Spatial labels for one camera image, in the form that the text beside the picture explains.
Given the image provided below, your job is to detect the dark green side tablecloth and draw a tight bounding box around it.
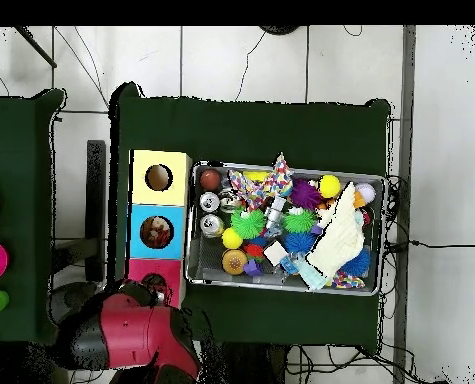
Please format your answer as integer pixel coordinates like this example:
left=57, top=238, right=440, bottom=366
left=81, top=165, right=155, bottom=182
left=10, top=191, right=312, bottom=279
left=0, top=88, right=71, bottom=346

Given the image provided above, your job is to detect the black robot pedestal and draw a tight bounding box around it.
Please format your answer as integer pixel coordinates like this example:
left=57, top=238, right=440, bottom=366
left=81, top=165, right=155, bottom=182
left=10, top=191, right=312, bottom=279
left=198, top=341, right=290, bottom=384

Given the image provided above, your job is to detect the cream waffle cloth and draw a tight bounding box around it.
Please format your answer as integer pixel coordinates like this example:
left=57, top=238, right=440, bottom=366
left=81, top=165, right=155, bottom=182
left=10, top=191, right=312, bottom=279
left=306, top=181, right=366, bottom=281

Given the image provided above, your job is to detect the black round base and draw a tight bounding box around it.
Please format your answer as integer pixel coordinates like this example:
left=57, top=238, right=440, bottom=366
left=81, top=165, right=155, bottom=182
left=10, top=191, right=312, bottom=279
left=258, top=25, right=301, bottom=36

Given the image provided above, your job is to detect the silver mesh bin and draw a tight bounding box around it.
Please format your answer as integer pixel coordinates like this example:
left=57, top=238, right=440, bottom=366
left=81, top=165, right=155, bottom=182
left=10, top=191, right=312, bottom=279
left=184, top=160, right=387, bottom=298

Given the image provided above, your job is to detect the toy hamburger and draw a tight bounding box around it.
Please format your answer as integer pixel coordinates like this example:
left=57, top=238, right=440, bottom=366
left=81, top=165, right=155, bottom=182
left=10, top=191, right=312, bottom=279
left=221, top=249, right=249, bottom=276

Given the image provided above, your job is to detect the brown toy football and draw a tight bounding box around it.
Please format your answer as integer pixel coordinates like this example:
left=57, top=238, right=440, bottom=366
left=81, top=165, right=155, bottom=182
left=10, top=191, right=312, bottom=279
left=199, top=168, right=223, bottom=191

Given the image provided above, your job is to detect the green spiky ball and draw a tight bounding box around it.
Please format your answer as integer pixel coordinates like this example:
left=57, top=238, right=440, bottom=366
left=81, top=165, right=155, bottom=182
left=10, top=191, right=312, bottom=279
left=230, top=207, right=267, bottom=240

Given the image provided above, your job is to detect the black tripod leg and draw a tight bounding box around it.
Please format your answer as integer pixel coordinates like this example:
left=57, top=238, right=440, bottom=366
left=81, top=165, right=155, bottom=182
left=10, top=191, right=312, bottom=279
left=14, top=25, right=58, bottom=68

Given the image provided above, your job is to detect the yellow smiley ball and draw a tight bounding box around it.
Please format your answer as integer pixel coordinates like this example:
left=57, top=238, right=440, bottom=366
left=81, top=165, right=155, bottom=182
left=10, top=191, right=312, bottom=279
left=318, top=174, right=342, bottom=199

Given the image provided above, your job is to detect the black upright panel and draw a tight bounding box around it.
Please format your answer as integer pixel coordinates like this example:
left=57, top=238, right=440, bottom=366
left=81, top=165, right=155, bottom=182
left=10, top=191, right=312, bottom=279
left=85, top=139, right=107, bottom=283

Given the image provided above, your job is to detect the yellow cheese wedge toy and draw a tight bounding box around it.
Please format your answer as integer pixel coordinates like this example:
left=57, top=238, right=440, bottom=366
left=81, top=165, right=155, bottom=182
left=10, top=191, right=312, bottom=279
left=242, top=170, right=271, bottom=183

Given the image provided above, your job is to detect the purple spiky monster toy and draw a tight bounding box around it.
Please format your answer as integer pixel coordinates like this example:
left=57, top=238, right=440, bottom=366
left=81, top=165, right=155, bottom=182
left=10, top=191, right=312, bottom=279
left=289, top=179, right=323, bottom=211

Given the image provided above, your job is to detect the wooden box with three holes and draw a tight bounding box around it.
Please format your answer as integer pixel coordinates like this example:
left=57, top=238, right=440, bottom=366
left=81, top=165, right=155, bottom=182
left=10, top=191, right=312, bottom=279
left=122, top=149, right=193, bottom=314

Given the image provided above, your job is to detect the black floor cable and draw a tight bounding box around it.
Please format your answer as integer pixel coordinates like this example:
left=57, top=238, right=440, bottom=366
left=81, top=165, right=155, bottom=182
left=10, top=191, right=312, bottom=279
left=382, top=238, right=475, bottom=252

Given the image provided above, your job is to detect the colourful dotted cloth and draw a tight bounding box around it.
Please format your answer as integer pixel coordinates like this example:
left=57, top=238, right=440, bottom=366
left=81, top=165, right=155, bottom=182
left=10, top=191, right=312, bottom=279
left=227, top=153, right=294, bottom=212

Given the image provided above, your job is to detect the crushed silver can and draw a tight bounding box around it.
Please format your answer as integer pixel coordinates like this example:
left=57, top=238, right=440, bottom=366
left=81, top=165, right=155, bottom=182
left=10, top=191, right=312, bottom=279
left=218, top=188, right=243, bottom=214

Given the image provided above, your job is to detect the light blue waffle cloth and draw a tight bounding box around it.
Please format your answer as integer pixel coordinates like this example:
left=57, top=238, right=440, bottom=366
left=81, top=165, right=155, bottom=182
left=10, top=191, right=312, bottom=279
left=294, top=255, right=330, bottom=292

